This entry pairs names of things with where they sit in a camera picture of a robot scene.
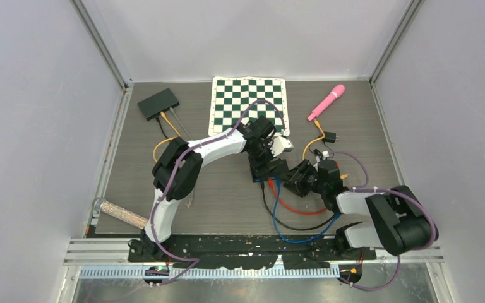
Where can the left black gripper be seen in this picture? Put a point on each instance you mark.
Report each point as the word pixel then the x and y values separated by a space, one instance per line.
pixel 267 146

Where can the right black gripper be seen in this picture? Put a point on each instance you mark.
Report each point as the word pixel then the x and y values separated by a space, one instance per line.
pixel 298 187

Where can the ribbed black network switch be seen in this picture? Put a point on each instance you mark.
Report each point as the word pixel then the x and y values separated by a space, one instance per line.
pixel 268 170

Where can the black power adapter with cord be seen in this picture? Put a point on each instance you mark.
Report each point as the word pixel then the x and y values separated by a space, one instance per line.
pixel 329 137

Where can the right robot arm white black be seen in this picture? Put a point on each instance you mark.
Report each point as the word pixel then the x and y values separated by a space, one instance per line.
pixel 394 220

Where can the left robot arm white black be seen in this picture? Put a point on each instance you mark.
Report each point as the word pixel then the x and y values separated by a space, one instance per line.
pixel 176 172

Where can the green white chessboard mat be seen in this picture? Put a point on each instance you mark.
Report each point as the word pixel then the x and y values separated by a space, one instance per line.
pixel 248 98

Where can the pink cylindrical device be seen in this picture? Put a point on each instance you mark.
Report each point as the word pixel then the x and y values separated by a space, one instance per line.
pixel 334 94

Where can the glitter filled clear tube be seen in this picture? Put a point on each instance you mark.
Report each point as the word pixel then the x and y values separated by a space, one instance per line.
pixel 122 214

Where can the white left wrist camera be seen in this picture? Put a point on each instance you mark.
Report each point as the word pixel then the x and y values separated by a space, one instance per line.
pixel 280 144

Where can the flat black network switch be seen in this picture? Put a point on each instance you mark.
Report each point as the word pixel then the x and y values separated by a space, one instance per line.
pixel 161 102

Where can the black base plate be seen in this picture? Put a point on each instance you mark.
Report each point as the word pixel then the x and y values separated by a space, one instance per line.
pixel 249 252

